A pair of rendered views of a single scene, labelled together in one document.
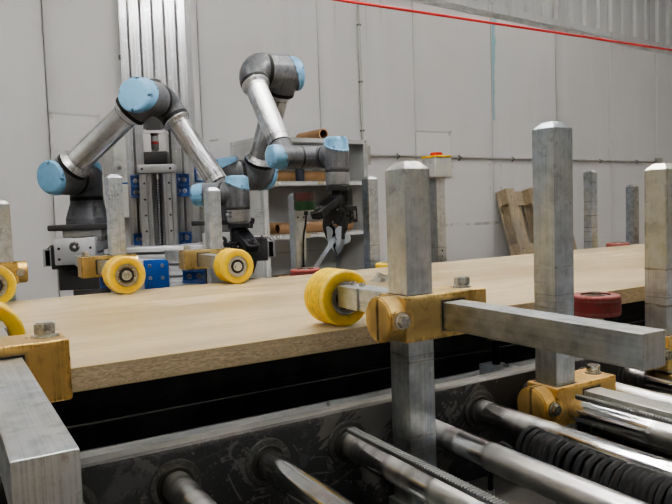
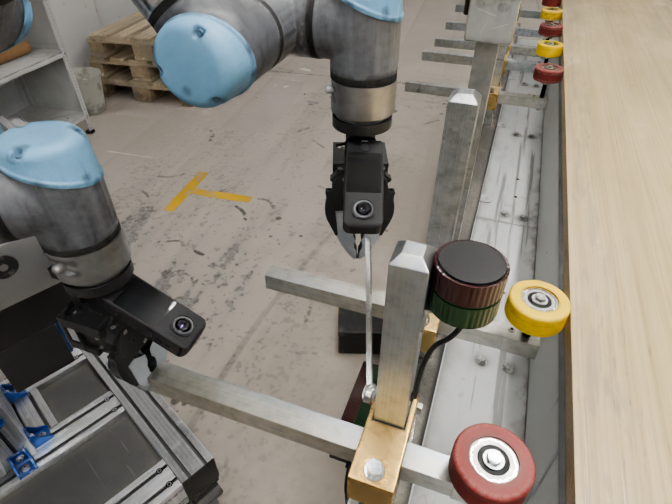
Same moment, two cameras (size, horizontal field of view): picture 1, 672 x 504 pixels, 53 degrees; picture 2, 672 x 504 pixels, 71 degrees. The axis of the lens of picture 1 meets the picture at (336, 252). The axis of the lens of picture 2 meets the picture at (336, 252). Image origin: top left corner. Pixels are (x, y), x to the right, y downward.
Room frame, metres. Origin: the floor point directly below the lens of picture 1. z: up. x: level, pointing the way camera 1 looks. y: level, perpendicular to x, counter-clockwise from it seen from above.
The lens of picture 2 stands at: (1.70, 0.35, 1.36)
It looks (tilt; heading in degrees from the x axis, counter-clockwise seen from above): 39 degrees down; 321
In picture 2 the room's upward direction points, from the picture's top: straight up
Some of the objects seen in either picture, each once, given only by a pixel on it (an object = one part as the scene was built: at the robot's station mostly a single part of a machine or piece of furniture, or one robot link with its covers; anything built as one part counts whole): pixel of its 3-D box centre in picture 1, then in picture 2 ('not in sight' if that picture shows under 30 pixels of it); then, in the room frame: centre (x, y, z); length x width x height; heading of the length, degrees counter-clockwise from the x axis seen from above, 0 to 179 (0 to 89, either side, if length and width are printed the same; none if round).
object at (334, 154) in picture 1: (336, 154); (362, 23); (2.10, -0.01, 1.23); 0.09 x 0.08 x 0.11; 33
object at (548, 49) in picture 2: not in sight; (546, 59); (2.51, -1.22, 0.85); 0.08 x 0.08 x 0.11
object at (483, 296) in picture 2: (304, 196); (469, 272); (1.85, 0.08, 1.10); 0.06 x 0.06 x 0.02
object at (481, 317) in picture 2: (304, 205); (464, 294); (1.85, 0.08, 1.08); 0.06 x 0.06 x 0.02
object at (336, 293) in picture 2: not in sight; (393, 308); (2.04, -0.05, 0.82); 0.44 x 0.03 x 0.04; 31
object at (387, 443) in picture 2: not in sight; (388, 439); (1.88, 0.12, 0.85); 0.14 x 0.06 x 0.05; 121
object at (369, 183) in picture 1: (371, 255); (437, 251); (2.02, -0.11, 0.92); 0.04 x 0.04 x 0.48; 31
